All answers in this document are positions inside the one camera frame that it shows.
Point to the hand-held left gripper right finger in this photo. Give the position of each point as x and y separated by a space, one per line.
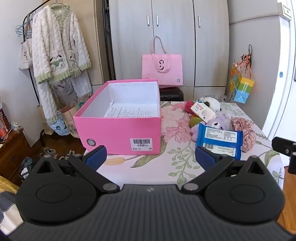
205 158

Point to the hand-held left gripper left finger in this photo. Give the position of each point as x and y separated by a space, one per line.
95 157

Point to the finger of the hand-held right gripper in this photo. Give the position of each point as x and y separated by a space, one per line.
292 165
283 146

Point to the pink cardboard box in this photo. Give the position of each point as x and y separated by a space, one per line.
115 134

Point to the purple plush toy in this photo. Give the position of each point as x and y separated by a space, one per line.
218 121

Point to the pink floral scrunchie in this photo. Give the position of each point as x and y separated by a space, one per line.
245 129

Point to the floral tablecloth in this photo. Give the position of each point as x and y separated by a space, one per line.
175 157

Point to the pair of shoes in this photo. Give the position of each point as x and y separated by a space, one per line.
49 153

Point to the blue white shopping bag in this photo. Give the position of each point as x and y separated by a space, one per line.
59 125

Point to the brown paper bag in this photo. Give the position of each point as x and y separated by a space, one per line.
69 115

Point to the red strawberry plush toy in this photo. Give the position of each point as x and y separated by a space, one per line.
189 107

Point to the white panda plush toy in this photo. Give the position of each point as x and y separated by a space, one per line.
211 103

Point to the printed paper sheet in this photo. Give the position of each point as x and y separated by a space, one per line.
134 110

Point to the white door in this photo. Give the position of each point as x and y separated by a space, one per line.
283 81

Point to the dark floor bag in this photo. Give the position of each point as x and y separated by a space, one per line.
26 168

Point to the colourful gift bag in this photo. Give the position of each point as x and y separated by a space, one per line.
241 88

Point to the black suitcase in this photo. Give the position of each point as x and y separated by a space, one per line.
171 94

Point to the wooden nightstand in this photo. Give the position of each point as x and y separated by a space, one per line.
12 153

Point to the black clothes rack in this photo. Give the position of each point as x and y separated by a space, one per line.
34 88

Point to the yellow blanket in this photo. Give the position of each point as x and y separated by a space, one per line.
7 184

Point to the pink tote bag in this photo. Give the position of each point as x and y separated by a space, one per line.
161 69

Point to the dark grey bedding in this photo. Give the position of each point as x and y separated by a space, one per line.
8 210

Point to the beige cabinet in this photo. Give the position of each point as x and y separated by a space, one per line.
97 46

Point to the fluffy white pajama jacket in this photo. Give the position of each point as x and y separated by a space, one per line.
57 41

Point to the white canvas tote bag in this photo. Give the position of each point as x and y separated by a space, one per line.
25 55

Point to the grey wardrobe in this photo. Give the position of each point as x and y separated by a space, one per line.
175 27

